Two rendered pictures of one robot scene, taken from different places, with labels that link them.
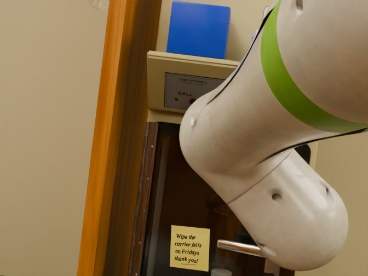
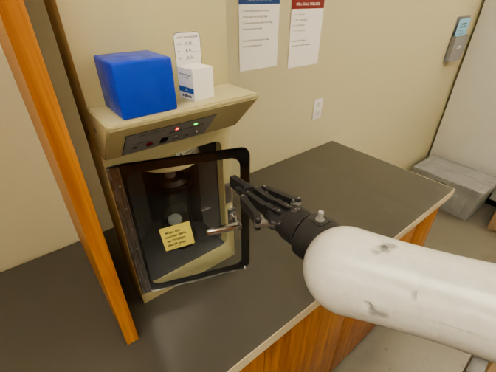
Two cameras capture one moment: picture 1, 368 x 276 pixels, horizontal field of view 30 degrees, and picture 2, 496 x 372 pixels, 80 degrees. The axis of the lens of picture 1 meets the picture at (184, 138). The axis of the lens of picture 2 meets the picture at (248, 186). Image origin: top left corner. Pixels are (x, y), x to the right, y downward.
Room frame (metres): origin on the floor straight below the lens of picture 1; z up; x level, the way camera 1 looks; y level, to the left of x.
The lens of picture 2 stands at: (0.69, 0.22, 1.68)
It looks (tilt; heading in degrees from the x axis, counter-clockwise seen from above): 32 degrees down; 318
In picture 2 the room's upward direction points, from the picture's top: straight up
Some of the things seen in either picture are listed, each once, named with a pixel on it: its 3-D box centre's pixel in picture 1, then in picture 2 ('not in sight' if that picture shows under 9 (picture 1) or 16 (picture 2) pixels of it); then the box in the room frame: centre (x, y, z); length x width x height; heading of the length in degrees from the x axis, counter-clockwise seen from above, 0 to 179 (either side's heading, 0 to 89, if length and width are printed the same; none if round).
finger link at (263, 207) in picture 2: not in sight; (261, 206); (1.04, -0.15, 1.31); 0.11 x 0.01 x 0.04; 178
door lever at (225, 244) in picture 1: (247, 246); (223, 224); (1.16, -0.13, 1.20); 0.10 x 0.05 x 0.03; 66
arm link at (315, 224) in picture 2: not in sight; (317, 238); (0.90, -0.15, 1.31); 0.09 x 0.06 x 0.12; 86
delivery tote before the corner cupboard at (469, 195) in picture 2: not in sight; (449, 187); (1.16, -2.80, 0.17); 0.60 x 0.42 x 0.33; 174
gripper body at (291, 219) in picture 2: not in sight; (288, 219); (0.97, -0.16, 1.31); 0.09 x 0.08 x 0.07; 176
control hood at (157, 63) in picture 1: (236, 91); (182, 124); (1.22, -0.08, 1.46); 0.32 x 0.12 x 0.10; 86
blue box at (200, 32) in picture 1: (199, 33); (136, 83); (1.22, 0.00, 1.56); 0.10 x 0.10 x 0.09; 86
